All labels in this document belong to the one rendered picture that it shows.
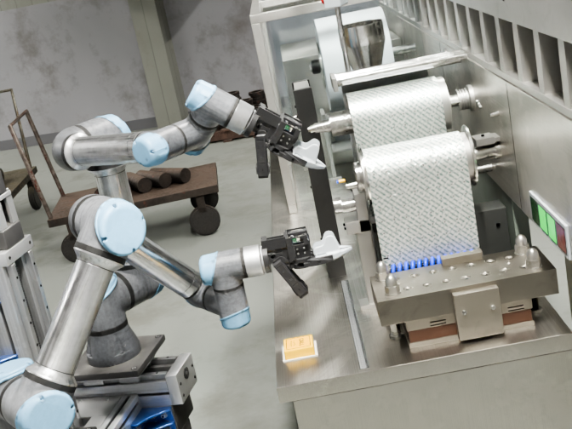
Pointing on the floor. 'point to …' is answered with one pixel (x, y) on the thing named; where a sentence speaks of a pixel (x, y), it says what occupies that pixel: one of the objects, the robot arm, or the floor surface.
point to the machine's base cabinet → (455, 399)
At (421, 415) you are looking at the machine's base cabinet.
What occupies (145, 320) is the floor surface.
